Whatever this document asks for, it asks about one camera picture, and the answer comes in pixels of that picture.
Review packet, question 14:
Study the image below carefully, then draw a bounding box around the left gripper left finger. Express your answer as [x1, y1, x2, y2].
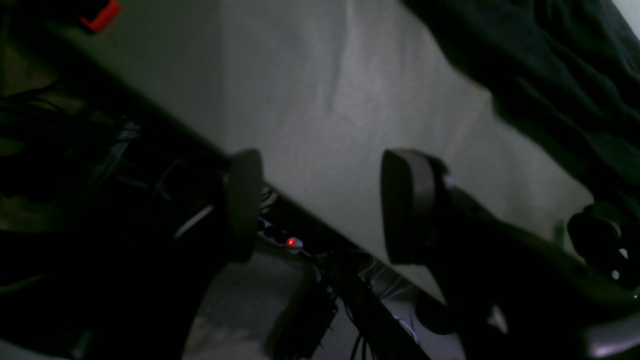
[174, 148, 264, 262]

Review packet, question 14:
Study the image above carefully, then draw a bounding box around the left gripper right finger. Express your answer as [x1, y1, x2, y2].
[380, 149, 639, 306]

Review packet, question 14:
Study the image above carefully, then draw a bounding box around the black t-shirt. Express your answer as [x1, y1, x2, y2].
[405, 0, 639, 214]

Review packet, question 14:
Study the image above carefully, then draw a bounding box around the black power strip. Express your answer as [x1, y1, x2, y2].
[257, 218, 311, 256]

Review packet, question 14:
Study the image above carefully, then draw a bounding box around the middle black orange clamp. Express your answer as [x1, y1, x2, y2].
[79, 0, 122, 34]

